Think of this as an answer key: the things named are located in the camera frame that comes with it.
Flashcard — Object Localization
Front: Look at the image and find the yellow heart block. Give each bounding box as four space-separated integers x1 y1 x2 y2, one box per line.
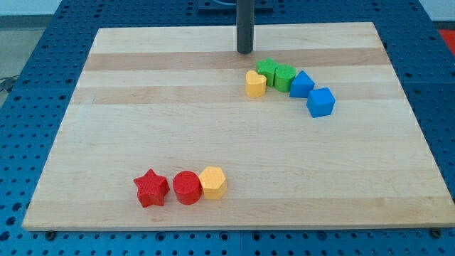
245 70 267 97

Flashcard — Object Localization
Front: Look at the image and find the yellow hexagon block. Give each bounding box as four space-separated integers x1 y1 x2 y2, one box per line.
198 166 228 200

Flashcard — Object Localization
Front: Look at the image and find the wooden board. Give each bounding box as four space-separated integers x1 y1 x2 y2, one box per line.
22 22 454 231

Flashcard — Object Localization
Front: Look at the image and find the red cylinder block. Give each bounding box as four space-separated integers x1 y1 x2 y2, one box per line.
173 171 202 205

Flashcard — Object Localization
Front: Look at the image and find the green star block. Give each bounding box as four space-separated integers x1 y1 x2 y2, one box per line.
256 58 279 87

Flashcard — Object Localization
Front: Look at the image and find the green cylinder block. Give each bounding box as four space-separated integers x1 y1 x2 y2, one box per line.
274 65 296 92

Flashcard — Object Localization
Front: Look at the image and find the blue triangle block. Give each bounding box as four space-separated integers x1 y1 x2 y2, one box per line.
289 70 315 98

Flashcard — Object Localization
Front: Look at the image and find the red star block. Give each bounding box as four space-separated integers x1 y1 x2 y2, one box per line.
134 169 170 208

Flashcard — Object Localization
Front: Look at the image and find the blue cube block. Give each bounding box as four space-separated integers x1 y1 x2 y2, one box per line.
306 87 336 118

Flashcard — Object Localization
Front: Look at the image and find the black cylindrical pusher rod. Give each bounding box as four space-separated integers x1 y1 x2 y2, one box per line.
236 0 255 54

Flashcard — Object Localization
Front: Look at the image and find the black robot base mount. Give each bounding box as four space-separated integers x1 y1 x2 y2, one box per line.
195 0 274 13

